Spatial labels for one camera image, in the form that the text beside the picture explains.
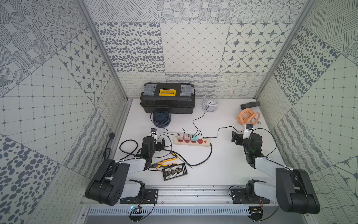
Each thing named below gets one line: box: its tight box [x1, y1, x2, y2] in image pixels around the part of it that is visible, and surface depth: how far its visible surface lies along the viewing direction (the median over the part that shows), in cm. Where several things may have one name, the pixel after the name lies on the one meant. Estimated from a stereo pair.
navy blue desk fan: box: [152, 110, 172, 128], surface depth 103 cm
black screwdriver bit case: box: [162, 162, 188, 182], surface depth 83 cm
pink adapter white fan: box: [184, 134, 191, 141], surface depth 91 cm
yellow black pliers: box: [149, 156, 178, 168], surface depth 86 cm
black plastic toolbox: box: [139, 82, 196, 114], surface depth 103 cm
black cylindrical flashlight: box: [240, 101, 261, 110], surface depth 117 cm
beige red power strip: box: [173, 136, 212, 147], surface depth 95 cm
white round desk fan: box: [201, 98, 220, 114], surface depth 110 cm
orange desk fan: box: [236, 107, 262, 126], surface depth 99 cm
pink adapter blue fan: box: [177, 133, 184, 140], surface depth 92 cm
